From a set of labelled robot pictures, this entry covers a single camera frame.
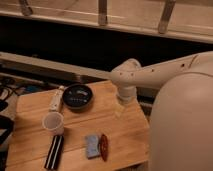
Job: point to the translucent yellowish end tool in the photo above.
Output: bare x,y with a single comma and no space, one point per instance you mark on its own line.
119,109

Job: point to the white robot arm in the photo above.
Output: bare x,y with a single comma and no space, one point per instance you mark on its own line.
181,122

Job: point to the dark red oval object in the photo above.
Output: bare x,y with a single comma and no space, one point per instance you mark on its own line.
103,147

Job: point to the blue sponge block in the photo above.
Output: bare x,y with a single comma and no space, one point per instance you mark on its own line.
92,146

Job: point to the white plastic cup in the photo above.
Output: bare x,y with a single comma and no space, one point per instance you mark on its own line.
54,123

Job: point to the black box with white stripes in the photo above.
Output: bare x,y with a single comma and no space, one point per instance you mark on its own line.
54,153

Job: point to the dark chair at left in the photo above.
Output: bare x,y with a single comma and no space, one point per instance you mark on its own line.
6,124

